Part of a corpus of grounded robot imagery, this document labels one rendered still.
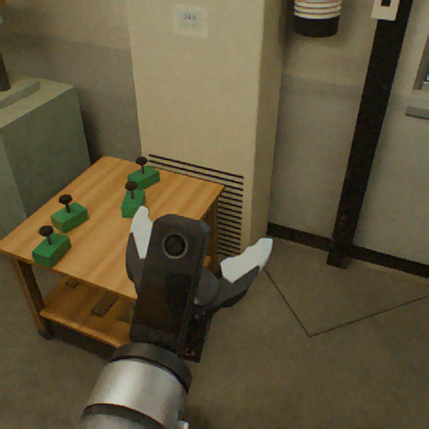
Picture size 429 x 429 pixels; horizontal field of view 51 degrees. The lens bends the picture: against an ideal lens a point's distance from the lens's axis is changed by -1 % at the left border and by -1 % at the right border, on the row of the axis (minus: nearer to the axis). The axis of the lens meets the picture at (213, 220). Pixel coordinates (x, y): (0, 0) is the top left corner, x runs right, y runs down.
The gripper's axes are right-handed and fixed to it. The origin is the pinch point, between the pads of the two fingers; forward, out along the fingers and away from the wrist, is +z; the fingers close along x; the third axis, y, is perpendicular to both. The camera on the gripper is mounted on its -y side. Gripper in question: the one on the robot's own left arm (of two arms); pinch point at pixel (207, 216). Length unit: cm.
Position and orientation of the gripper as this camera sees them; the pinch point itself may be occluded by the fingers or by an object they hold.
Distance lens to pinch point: 51.7
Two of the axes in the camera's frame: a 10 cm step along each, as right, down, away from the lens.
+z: 2.3, -6.1, 7.6
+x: 9.6, 2.5, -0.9
